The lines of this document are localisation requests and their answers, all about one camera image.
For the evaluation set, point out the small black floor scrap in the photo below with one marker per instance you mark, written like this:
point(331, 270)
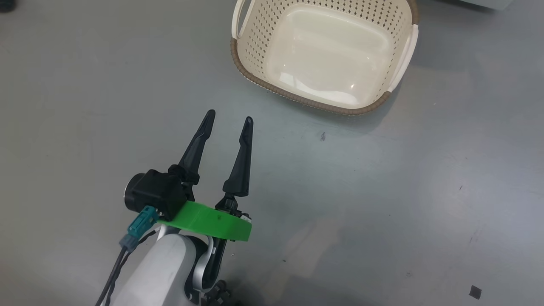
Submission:
point(475, 291)

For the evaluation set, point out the cream perforated laundry basket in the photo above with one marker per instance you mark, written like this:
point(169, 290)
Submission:
point(331, 55)

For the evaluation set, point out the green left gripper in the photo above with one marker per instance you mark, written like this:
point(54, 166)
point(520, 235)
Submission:
point(208, 222)

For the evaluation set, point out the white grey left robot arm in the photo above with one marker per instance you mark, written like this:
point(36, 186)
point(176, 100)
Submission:
point(163, 272)

